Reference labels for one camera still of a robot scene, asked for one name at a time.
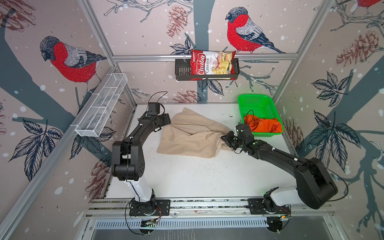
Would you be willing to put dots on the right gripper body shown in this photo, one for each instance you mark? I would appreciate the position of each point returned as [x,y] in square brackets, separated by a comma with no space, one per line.
[241,144]

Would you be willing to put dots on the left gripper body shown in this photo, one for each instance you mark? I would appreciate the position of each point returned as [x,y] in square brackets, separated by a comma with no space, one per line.
[164,119]

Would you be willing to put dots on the beige shorts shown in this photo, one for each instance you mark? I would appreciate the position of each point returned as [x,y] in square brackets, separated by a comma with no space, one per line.
[191,134]

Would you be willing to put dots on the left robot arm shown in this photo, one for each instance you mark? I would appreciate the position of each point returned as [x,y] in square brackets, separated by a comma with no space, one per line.
[128,162]

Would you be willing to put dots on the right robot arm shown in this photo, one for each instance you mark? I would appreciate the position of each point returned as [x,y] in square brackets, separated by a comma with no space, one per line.
[314,185]

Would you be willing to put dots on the orange shorts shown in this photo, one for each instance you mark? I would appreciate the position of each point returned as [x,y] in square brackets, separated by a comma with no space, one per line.
[258,125]

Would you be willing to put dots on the green plastic basket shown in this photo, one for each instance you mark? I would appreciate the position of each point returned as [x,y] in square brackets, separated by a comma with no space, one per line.
[261,106]

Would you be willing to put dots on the red cassava chips bag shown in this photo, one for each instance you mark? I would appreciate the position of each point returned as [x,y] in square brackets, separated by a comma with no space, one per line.
[212,63]

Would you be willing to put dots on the right controller board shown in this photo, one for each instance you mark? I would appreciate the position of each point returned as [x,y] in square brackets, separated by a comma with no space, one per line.
[277,224]

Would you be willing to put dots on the controller board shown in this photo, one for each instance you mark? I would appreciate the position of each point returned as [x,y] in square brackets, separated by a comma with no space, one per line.
[277,224]
[148,226]

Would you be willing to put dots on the left controller board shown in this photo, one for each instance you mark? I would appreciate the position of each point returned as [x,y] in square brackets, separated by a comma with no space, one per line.
[148,226]

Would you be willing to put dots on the black wall basket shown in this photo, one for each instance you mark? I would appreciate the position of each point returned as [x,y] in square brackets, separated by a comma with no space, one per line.
[183,72]

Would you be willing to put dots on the white wire mesh shelf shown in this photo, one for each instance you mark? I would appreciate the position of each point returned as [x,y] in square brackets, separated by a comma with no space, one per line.
[98,113]

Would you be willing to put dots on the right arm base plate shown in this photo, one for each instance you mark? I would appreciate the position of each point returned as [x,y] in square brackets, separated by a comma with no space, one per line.
[262,206]

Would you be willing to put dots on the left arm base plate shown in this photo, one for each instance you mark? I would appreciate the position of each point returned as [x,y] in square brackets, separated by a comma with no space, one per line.
[150,209]

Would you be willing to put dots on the aluminium mounting rail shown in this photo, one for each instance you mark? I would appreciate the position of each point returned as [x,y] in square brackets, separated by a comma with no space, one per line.
[203,208]

